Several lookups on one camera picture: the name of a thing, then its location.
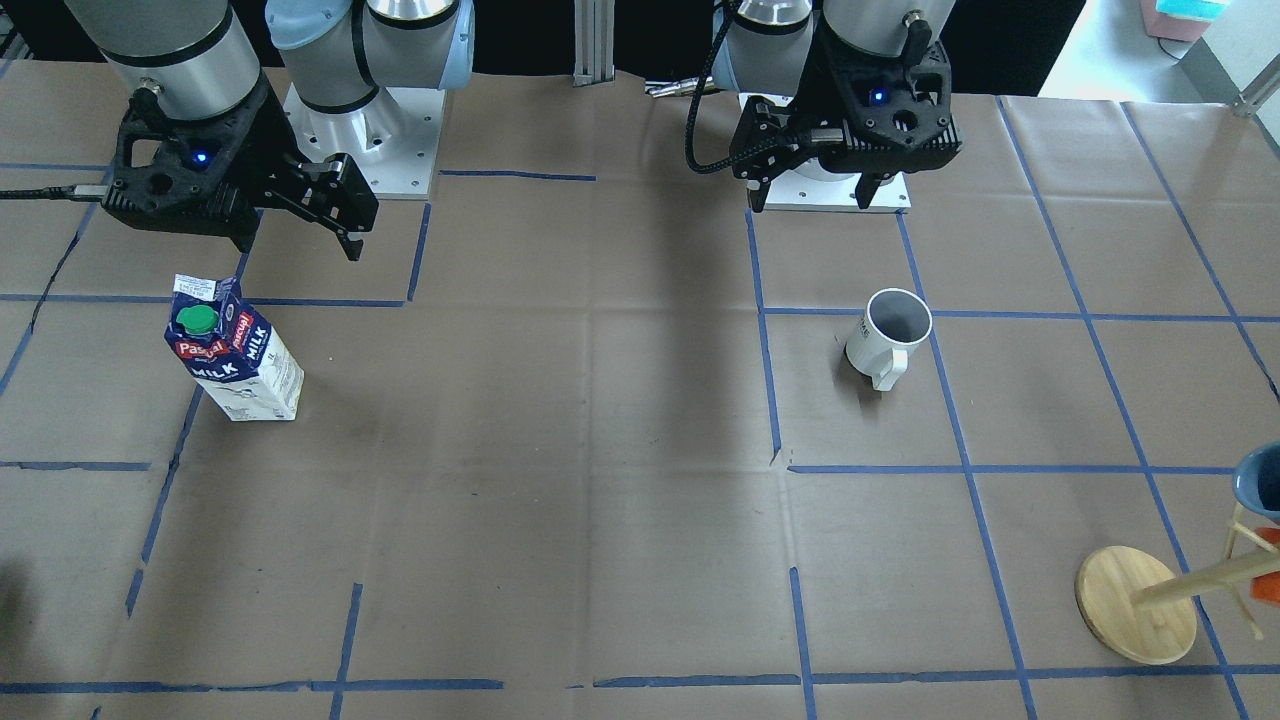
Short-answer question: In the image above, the wooden mug tree stand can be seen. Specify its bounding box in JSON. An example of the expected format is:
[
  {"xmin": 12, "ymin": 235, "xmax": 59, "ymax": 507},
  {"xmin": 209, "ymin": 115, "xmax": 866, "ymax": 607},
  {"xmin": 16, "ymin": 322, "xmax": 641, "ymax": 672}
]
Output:
[{"xmin": 1074, "ymin": 505, "xmax": 1277, "ymax": 666}]

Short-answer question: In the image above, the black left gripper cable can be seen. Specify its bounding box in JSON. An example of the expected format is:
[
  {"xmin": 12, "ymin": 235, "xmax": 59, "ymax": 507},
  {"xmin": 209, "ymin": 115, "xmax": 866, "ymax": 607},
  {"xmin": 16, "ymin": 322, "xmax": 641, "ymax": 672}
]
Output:
[{"xmin": 685, "ymin": 0, "xmax": 749, "ymax": 176}]

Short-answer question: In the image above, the orange mug on stand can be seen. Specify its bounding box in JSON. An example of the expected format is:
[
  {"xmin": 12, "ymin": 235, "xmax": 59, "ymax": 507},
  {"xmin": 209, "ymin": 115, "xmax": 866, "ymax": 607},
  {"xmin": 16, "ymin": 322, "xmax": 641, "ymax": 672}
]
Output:
[{"xmin": 1251, "ymin": 527, "xmax": 1280, "ymax": 607}]

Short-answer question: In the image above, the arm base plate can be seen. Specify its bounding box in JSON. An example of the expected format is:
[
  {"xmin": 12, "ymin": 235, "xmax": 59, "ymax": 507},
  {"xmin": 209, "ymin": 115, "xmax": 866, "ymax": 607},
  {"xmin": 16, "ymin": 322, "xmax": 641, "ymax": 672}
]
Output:
[
  {"xmin": 762, "ymin": 158, "xmax": 911, "ymax": 214},
  {"xmin": 283, "ymin": 85, "xmax": 448, "ymax": 200}
]

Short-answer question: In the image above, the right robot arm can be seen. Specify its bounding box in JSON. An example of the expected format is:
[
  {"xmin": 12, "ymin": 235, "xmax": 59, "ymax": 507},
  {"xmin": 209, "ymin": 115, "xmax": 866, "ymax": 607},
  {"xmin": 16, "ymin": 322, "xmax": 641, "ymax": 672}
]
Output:
[{"xmin": 52, "ymin": 1, "xmax": 476, "ymax": 261}]

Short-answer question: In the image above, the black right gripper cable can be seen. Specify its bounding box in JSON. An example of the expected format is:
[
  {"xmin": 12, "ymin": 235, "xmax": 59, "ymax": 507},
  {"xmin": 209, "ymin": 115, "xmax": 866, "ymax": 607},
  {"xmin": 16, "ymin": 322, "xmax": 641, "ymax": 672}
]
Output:
[{"xmin": 0, "ymin": 183, "xmax": 111, "ymax": 202}]

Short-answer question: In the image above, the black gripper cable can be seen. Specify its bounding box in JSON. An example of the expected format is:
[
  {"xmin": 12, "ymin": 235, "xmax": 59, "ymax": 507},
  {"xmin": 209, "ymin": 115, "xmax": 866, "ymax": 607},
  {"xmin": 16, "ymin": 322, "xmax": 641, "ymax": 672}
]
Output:
[
  {"xmin": 0, "ymin": 183, "xmax": 111, "ymax": 202},
  {"xmin": 685, "ymin": 0, "xmax": 749, "ymax": 176}
]

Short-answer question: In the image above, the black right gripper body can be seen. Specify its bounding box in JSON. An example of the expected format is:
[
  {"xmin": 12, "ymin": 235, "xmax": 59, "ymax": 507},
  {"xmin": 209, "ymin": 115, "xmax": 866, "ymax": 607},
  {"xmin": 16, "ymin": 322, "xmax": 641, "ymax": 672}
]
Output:
[{"xmin": 101, "ymin": 76, "xmax": 379, "ymax": 240}]

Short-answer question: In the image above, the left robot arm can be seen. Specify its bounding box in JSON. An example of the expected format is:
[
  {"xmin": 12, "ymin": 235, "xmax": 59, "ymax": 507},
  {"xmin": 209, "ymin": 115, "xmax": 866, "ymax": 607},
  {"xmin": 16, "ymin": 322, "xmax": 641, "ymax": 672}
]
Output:
[{"xmin": 690, "ymin": 1, "xmax": 963, "ymax": 211}]

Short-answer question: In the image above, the blue white milk carton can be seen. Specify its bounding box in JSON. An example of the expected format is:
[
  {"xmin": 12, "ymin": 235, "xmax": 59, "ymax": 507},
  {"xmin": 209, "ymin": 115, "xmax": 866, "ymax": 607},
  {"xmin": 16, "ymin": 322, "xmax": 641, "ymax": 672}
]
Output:
[{"xmin": 164, "ymin": 274, "xmax": 305, "ymax": 421}]

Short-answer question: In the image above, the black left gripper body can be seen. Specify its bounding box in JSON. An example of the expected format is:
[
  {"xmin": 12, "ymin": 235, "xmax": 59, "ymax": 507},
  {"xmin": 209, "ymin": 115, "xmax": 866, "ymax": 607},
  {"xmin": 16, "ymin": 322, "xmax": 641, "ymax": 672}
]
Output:
[{"xmin": 730, "ymin": 35, "xmax": 963, "ymax": 183}]

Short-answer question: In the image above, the white mug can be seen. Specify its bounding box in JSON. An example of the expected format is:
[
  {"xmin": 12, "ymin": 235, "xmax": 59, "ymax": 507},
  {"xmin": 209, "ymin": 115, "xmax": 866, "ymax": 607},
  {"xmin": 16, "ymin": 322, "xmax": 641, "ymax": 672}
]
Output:
[{"xmin": 845, "ymin": 288, "xmax": 933, "ymax": 392}]

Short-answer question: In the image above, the aluminium frame post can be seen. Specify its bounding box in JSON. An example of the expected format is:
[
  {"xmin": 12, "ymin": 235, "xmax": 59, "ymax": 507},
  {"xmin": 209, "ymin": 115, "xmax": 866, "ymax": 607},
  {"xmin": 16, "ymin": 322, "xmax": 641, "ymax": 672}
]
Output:
[{"xmin": 572, "ymin": 0, "xmax": 616, "ymax": 88}]

